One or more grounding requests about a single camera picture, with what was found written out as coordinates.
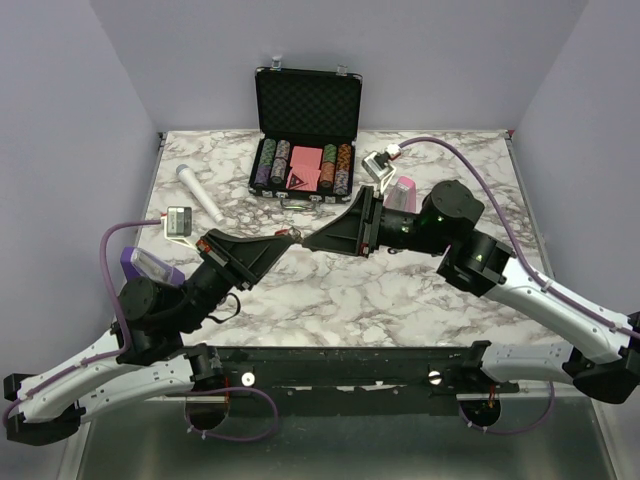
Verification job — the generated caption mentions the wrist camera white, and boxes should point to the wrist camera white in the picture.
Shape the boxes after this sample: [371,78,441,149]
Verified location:
[361,144,402,194]
[161,206,199,250]

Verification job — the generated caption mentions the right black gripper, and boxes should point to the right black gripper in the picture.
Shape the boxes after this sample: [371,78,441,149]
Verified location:
[303,185,451,259]

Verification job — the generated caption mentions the black mounting rail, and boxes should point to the black mounting rail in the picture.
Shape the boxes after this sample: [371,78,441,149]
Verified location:
[185,341,519,428]

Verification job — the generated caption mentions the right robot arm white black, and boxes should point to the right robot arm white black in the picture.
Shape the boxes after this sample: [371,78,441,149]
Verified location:
[303,181,639,404]

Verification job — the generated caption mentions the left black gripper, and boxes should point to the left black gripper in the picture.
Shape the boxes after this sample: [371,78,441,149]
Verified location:
[173,229,296,335]

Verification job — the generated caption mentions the black poker chip case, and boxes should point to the black poker chip case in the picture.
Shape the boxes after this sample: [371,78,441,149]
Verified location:
[248,61,363,204]

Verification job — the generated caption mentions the purple metronome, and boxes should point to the purple metronome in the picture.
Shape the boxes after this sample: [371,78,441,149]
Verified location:
[120,246,185,286]

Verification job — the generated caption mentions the white microphone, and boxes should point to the white microphone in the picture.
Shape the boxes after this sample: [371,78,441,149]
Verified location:
[176,164,224,224]

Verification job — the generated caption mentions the silver key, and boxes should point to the silver key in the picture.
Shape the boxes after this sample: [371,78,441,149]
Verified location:
[288,227,303,244]

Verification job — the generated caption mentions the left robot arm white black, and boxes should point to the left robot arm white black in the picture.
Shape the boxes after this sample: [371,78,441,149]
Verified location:
[2,228,300,446]

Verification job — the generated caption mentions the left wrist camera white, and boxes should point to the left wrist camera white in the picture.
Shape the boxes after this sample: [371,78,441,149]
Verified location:
[161,206,199,250]

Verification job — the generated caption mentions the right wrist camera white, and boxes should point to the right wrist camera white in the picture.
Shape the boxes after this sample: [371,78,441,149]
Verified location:
[361,144,402,194]

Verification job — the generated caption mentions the red playing card deck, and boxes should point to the red playing card deck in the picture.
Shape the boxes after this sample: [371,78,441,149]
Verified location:
[286,146,322,192]

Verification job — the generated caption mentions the pink metronome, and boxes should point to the pink metronome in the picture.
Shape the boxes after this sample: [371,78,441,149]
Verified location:
[384,176,417,213]

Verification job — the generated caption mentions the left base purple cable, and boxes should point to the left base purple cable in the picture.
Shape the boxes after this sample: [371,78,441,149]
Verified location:
[185,387,280,442]

